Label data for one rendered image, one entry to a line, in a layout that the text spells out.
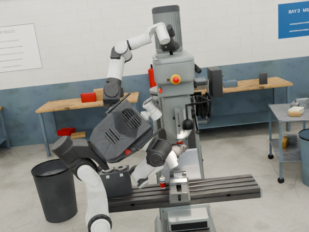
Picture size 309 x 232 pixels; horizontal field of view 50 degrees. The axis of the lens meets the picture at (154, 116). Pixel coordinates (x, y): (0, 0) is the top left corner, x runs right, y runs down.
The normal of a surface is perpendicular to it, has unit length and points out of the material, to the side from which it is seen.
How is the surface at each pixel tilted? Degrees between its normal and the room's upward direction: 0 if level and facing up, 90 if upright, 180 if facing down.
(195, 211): 0
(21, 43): 90
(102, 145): 74
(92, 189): 90
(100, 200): 90
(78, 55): 90
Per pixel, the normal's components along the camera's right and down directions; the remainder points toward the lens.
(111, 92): 0.12, -0.23
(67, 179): 0.85, 0.11
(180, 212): -0.11, -0.96
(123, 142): -0.22, 0.00
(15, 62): 0.00, 0.26
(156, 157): -0.32, 0.40
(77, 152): 0.31, 0.22
